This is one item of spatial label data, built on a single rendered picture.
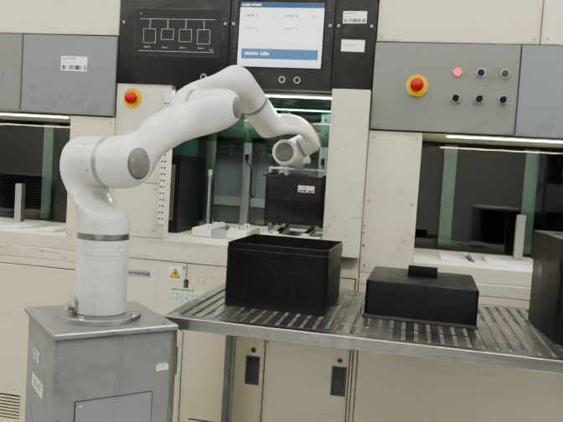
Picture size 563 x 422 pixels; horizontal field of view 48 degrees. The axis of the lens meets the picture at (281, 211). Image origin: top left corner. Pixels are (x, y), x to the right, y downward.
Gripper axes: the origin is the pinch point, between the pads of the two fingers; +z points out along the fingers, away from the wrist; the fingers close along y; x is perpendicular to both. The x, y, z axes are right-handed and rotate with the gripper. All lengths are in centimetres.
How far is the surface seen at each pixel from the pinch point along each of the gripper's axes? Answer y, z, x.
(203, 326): -6, -91, -45
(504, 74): 66, -32, 27
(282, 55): -3.1, -29.6, 31.5
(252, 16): -14, -29, 44
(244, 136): -27.4, 20.9, 7.6
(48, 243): -85, -28, -38
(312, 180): 6.8, -9.1, -8.7
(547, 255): 76, -67, -23
